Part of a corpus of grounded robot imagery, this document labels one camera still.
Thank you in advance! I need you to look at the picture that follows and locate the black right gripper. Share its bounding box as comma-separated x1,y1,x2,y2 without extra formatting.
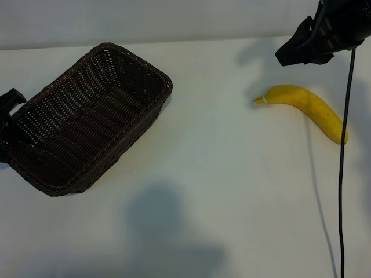
274,0,371,68

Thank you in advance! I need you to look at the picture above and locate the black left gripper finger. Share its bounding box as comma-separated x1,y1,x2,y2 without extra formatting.
0,113,13,165
0,88,27,113

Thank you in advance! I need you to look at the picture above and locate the yellow banana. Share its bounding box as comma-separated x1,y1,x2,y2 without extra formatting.
252,83,349,145

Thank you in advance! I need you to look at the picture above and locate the dark brown wicker basket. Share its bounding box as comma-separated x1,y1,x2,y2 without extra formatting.
4,42,174,197

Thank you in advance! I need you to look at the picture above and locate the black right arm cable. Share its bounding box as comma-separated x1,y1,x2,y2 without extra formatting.
337,48,357,278

